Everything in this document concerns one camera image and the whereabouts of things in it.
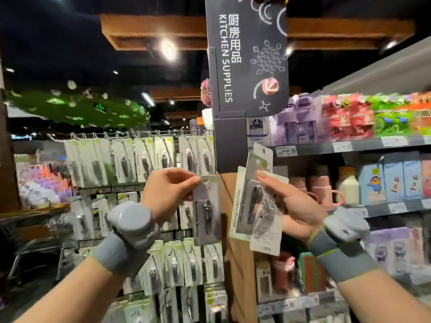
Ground person's left hand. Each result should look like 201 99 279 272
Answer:
141 168 203 226

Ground person's right hand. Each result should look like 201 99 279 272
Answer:
256 170 329 243

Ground rows of hung nail clipper packs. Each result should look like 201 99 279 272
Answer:
65 134 229 323

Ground person's right forearm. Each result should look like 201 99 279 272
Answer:
337 266 431 323

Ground pink mugs on shelf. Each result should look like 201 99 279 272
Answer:
271 252 296 295

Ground grey kitchenware shelf unit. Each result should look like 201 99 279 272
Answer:
246 57 431 323

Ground lavender product box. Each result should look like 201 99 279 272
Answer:
364 227 413 275

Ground empty silver shopping cart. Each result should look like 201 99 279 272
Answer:
0 212 75 280

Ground pink ceramic mug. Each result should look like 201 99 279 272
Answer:
290 177 311 192
310 175 346 207

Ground grey wrist tracker band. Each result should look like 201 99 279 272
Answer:
91 201 160 278
308 207 379 283

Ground cream white jug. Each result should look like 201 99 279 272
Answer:
337 166 361 206

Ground teal orange box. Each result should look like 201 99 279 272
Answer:
298 252 327 293

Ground blue cartoon box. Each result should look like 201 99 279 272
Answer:
359 163 386 205

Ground purple boxed appliance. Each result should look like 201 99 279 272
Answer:
271 94 324 145

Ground pink flowers in white pot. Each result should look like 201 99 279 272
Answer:
201 79 214 131

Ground row of pink red packs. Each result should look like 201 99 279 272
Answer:
322 92 431 140

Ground green hanging ceiling decor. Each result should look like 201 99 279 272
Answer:
7 80 150 128

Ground row of pastel laundry bottles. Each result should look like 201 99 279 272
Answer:
17 161 74 209

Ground round ceiling lamp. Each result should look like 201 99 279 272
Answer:
159 39 180 63

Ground dark hanging aisle sign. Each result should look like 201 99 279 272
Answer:
205 0 289 118

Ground wooden pillar panel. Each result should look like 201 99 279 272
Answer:
0 70 20 213

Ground wooden post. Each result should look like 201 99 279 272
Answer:
214 118 260 323

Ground wooden ceiling frame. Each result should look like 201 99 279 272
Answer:
101 14 416 51

